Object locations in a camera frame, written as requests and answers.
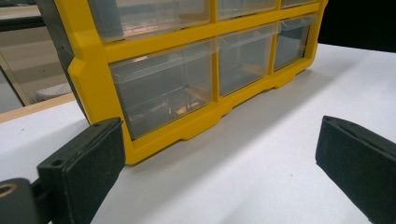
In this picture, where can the yellow black organizer cabinet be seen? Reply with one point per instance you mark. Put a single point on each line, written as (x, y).
(90, 71)

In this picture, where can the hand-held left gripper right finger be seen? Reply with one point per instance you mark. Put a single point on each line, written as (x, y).
(361, 165)

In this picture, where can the set of clear drawers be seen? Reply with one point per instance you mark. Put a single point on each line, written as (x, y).
(162, 87)

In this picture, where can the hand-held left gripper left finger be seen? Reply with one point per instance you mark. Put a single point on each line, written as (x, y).
(81, 169)

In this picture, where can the grey rounded object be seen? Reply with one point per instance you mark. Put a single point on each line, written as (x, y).
(53, 91)

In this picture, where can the black horizontal bar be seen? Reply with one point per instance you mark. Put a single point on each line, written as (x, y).
(21, 23)

